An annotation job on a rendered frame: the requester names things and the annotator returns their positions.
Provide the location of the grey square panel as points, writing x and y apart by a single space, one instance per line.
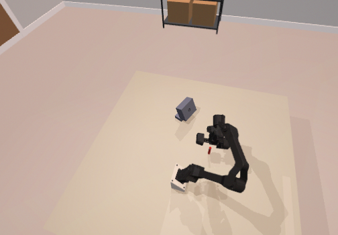
185 109

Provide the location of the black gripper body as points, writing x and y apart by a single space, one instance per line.
200 139

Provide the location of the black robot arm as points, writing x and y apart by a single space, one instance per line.
231 182

